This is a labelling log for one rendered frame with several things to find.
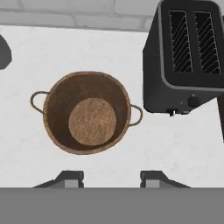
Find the brown woven basket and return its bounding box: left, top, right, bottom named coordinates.
left=29, top=71, right=144, bottom=156

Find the black two-slot toaster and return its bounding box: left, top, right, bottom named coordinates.
left=142, top=0, right=224, bottom=117

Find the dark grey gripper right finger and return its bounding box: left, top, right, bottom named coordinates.
left=139, top=170, right=192, bottom=189

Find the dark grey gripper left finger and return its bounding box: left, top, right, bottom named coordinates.
left=32, top=170, right=85, bottom=189

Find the dark grey rounded object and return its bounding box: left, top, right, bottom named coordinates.
left=0, top=34, right=13, bottom=70

